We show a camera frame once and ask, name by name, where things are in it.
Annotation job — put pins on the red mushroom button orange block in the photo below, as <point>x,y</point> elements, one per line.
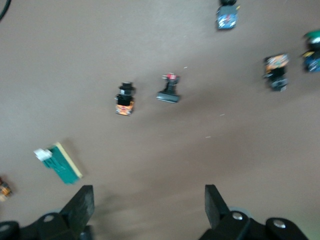
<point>4,190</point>

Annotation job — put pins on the black square button red block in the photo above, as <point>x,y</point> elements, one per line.
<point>168,96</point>

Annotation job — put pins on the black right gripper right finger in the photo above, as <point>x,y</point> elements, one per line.
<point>215,207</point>

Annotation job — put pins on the green push button blue block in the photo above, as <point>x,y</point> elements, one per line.
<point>312,60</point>
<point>226,18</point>

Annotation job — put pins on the brown paper table cover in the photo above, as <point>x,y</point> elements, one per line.
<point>175,150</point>

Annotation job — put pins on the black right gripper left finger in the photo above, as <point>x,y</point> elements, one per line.
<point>80,207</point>

